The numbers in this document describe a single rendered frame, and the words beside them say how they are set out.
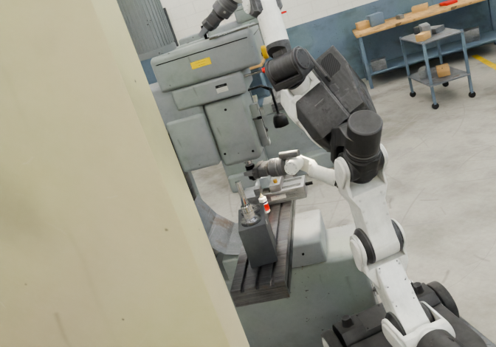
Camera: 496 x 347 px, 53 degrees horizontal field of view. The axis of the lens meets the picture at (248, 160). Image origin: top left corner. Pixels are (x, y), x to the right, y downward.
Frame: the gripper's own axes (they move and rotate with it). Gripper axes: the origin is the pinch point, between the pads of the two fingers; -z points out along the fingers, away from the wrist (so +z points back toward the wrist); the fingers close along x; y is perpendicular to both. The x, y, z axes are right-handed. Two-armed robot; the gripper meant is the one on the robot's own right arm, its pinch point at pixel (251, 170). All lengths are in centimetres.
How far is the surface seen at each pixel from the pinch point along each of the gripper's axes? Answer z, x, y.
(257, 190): -8.1, -15.2, 17.5
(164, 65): -15, 18, -62
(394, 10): -10, -669, 25
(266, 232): 17.2, 37.4, 13.5
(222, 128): -1.3, 10.8, -27.1
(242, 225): 7.5, 37.3, 9.1
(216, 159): -7.8, 14.4, -13.8
